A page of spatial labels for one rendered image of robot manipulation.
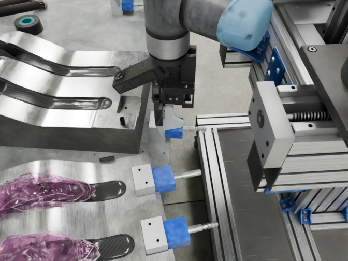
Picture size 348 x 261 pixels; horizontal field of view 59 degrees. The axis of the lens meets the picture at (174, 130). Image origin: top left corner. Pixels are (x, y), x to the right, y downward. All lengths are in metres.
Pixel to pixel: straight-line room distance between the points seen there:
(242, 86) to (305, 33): 1.27
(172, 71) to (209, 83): 1.49
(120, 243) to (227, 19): 0.39
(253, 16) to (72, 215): 0.42
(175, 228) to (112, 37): 0.69
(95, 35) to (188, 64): 0.56
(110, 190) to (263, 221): 0.82
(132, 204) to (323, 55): 0.44
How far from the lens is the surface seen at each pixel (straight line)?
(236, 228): 1.28
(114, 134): 0.66
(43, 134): 0.72
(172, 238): 0.54
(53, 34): 1.11
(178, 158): 1.66
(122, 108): 0.71
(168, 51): 0.52
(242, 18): 0.42
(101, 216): 0.58
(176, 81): 0.59
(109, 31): 1.08
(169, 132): 0.69
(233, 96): 1.99
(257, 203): 1.34
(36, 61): 0.83
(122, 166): 0.63
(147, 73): 0.58
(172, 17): 0.47
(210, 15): 0.44
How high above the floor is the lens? 1.38
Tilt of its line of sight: 51 degrees down
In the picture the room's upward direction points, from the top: straight up
